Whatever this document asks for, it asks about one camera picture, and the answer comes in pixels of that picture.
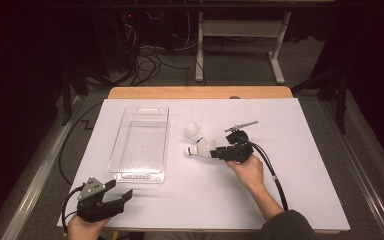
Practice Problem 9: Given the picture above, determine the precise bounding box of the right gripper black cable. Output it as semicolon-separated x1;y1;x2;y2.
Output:
243;136;289;213

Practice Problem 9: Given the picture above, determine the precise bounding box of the tangle of floor cables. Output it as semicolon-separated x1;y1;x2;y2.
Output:
123;19;198;88

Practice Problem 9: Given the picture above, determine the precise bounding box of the person's right hand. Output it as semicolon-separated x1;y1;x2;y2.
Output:
226;154;265;193

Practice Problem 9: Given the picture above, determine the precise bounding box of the wooden table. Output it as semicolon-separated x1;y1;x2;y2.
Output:
107;85;343;235

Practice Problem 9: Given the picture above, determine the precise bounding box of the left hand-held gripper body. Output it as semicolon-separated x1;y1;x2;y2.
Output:
76;176;126;224

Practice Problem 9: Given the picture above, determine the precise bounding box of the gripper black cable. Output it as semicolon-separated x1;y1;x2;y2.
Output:
61;184;85;234
243;136;289;213

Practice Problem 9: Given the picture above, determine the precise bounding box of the grey metal floor rail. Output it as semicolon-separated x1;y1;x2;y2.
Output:
319;99;384;240
0;95;88;240

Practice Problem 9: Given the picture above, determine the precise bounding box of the clear plastic storage bin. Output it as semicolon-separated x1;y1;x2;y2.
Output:
107;105;170;185

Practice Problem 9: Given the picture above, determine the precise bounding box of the black computer tower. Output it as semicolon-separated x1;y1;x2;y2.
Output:
91;9;141;73

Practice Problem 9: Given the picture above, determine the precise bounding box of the black metal stand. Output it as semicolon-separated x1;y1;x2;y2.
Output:
60;63;114;127
291;64;351;135

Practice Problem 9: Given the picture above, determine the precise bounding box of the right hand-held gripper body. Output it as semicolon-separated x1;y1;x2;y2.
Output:
224;120;260;165

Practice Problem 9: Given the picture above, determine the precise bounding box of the white table mat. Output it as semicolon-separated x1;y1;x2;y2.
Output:
57;97;352;232

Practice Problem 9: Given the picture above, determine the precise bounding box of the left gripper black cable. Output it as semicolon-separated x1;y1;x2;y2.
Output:
61;184;85;234

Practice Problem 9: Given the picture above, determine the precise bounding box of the dark curtain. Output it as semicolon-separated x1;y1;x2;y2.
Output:
333;0;384;188
0;0;94;214

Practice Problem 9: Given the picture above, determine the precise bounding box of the person's left hand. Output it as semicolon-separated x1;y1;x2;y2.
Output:
67;213;112;240

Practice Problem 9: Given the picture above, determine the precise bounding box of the white metal desk frame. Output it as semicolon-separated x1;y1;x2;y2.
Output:
194;11;287;85

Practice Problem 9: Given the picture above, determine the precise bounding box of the long black floor cable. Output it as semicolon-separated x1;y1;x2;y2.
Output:
58;100;105;186

